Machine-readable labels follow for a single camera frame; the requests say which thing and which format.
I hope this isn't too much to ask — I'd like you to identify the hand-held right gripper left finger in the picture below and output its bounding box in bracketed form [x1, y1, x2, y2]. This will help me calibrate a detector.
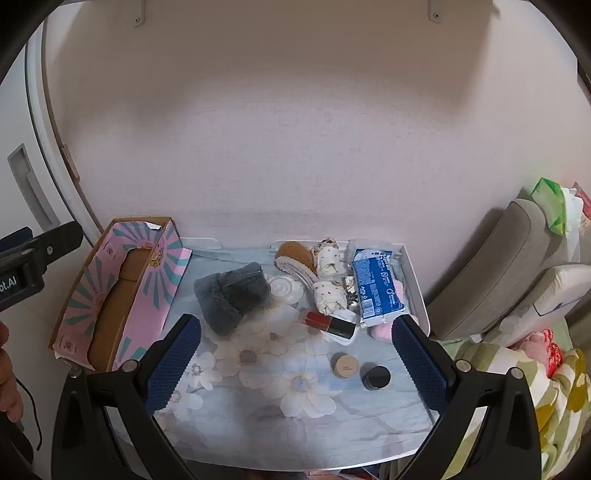
[51, 315, 201, 480]

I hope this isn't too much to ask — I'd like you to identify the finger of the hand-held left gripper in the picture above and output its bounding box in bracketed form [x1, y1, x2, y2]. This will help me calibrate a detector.
[0, 222, 84, 268]

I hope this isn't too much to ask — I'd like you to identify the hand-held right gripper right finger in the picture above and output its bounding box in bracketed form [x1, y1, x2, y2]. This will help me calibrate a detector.
[392, 316, 541, 480]

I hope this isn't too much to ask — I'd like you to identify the pink fuzzy sock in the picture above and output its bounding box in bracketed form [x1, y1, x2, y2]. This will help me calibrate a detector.
[372, 316, 420, 343]

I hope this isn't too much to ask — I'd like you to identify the small wooden cylinder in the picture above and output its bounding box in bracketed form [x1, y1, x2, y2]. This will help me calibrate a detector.
[333, 353, 361, 377]

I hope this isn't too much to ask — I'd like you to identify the pink printed cardboard box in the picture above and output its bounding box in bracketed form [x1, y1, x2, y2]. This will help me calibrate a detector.
[48, 217, 192, 372]

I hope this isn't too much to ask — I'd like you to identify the grey fuzzy sock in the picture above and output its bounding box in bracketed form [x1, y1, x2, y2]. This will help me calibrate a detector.
[194, 262, 272, 337]

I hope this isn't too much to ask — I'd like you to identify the blue tissue packet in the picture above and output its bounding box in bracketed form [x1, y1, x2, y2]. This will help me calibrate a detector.
[352, 247, 409, 328]

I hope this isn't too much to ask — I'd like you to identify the red lipstick box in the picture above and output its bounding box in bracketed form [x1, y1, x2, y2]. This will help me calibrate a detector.
[302, 310, 357, 339]

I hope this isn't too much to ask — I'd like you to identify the white dotted sock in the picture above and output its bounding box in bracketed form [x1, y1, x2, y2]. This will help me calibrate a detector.
[311, 237, 345, 278]
[311, 279, 347, 312]

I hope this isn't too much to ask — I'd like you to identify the brown and white plush toy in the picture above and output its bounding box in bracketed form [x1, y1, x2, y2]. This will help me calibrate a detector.
[274, 241, 319, 287]

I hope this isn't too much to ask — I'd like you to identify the white desktop tray table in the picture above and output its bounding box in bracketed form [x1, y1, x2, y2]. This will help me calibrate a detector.
[178, 237, 432, 472]

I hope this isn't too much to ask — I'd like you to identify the person's left hand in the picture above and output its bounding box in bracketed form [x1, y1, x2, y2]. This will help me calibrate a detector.
[0, 322, 23, 422]

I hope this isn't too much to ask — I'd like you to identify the black round jar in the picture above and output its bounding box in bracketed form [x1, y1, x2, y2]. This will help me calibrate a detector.
[361, 364, 392, 392]

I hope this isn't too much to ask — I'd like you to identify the small white dish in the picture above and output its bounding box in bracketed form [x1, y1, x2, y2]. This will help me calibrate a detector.
[323, 308, 360, 347]

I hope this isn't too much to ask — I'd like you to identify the silver hair clip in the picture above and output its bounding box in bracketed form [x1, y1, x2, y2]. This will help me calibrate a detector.
[344, 276, 362, 309]

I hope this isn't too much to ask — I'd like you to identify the floral table cloth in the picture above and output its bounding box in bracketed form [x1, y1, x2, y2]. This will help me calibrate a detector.
[154, 247, 439, 464]

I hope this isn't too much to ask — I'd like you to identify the grey cushion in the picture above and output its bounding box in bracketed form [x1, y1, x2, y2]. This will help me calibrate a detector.
[425, 198, 555, 342]

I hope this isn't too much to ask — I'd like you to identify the red floral fabric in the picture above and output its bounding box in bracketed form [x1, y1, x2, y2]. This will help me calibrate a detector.
[521, 329, 565, 380]

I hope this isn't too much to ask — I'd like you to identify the green floral blanket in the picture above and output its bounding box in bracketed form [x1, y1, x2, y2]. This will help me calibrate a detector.
[434, 318, 591, 480]

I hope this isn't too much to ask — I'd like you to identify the clear round lid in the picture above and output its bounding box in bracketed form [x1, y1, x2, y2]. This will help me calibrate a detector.
[268, 275, 304, 305]

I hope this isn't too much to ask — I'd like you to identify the white pillow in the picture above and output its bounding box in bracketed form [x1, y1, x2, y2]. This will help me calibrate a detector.
[499, 263, 591, 347]

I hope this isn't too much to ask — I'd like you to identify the white plastic bag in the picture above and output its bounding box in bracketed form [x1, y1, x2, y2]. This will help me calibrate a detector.
[561, 185, 585, 265]

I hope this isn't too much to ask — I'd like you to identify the green tissue pack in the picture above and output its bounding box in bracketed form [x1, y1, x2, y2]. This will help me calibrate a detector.
[530, 178, 572, 237]

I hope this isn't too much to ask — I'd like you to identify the white door with recessed handle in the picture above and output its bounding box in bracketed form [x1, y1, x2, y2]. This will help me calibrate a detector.
[0, 28, 105, 259]

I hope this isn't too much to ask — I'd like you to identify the black cable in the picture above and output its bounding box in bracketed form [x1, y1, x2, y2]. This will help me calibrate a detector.
[15, 377, 43, 452]

